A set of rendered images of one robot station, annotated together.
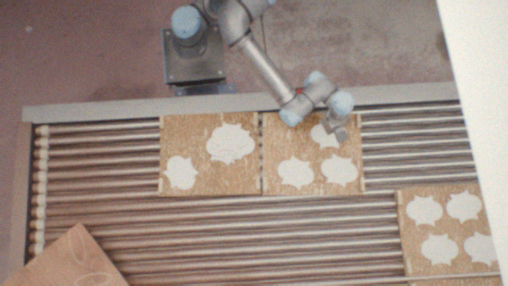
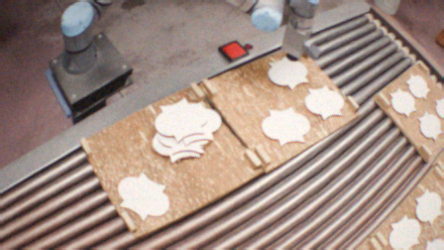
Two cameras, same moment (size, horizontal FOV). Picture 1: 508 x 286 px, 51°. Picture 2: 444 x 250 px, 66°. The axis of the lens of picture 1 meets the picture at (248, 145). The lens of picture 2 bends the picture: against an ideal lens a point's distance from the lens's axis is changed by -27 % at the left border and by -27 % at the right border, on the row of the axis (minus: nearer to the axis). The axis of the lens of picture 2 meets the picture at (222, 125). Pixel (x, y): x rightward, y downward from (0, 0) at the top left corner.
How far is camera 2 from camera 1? 1.20 m
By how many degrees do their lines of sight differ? 27
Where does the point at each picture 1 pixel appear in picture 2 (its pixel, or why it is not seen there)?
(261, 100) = (187, 74)
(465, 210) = (420, 88)
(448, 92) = (343, 14)
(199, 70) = (100, 75)
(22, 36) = not seen: outside the picture
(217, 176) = (192, 181)
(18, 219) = not seen: outside the picture
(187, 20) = (79, 12)
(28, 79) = not seen: outside the picture
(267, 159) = (243, 128)
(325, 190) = (327, 128)
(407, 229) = (404, 124)
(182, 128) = (111, 144)
